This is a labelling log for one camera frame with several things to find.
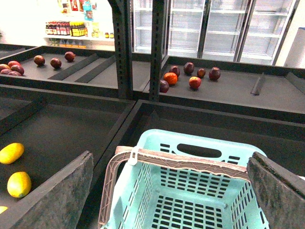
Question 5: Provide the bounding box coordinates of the red yellow apple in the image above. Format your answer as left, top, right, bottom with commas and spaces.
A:
189, 76, 202, 90

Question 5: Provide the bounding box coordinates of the black tray divider right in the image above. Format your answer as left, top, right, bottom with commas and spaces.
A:
251, 73, 265, 96

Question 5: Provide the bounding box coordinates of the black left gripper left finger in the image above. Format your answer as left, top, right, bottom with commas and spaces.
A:
0, 151, 94, 229

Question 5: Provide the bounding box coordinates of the red apple pile top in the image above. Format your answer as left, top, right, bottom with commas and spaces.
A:
8, 61, 20, 68

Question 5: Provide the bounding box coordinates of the white zip tie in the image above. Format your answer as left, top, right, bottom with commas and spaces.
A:
127, 146, 139, 166

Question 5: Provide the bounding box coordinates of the upper yellow lemon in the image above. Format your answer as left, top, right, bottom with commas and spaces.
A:
0, 143, 25, 165

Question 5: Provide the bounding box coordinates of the dark apple behind orange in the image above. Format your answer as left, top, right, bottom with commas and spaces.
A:
169, 65, 181, 77

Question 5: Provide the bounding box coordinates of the red apple pile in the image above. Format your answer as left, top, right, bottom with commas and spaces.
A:
8, 61, 20, 68
10, 64, 24, 75
0, 64, 10, 72
0, 69, 22, 76

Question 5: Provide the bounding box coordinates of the dark apple left tray middle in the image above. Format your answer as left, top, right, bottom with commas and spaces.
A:
50, 58, 62, 69

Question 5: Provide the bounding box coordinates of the left black shelf post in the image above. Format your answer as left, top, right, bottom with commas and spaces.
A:
108, 0, 133, 99

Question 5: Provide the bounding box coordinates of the glass door refrigerator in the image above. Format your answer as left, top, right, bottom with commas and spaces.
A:
132, 0, 300, 66

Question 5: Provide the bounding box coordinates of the red apple pile front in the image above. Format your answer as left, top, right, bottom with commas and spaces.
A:
0, 69, 22, 76

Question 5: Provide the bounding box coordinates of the middle yellow lemon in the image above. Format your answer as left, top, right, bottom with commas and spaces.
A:
7, 172, 31, 198

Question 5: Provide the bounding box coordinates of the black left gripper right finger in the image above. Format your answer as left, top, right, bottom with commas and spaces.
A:
247, 152, 305, 229

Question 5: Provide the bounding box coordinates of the dark apple front left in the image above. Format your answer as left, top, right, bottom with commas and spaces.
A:
159, 80, 169, 93

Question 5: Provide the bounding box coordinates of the white shelf with bottles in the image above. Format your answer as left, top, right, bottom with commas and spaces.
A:
42, 0, 114, 51

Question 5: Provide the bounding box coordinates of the black shelf post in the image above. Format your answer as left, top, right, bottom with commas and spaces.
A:
108, 0, 133, 99
149, 0, 170, 102

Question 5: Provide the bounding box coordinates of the yellow lemon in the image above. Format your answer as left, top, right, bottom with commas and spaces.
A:
0, 206, 8, 214
7, 172, 31, 198
0, 143, 25, 165

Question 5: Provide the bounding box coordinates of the red apple pile right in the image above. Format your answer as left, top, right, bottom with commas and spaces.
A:
10, 64, 24, 75

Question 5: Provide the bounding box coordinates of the small dark red apple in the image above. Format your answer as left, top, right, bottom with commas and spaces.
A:
197, 68, 206, 79

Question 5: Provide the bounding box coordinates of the light blue plastic basket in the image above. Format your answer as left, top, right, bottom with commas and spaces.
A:
105, 129, 269, 229

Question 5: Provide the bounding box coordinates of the right black shelf post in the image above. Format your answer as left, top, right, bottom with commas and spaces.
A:
149, 0, 170, 102

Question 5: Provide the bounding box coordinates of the orange red apple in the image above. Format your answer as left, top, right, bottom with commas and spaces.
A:
163, 72, 178, 85

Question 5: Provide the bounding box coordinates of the dark apple far right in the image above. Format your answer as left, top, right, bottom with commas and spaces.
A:
209, 67, 221, 81

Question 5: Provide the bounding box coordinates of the dark apple left tray back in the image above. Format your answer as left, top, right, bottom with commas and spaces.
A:
64, 52, 76, 62

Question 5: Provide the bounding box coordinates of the red apple pile left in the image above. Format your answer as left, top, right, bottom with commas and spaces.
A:
0, 64, 10, 72

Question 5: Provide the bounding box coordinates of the lower yellow lemon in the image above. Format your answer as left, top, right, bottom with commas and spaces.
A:
0, 206, 8, 214

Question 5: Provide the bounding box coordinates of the dark apple back centre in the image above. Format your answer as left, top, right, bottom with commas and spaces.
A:
183, 62, 194, 75

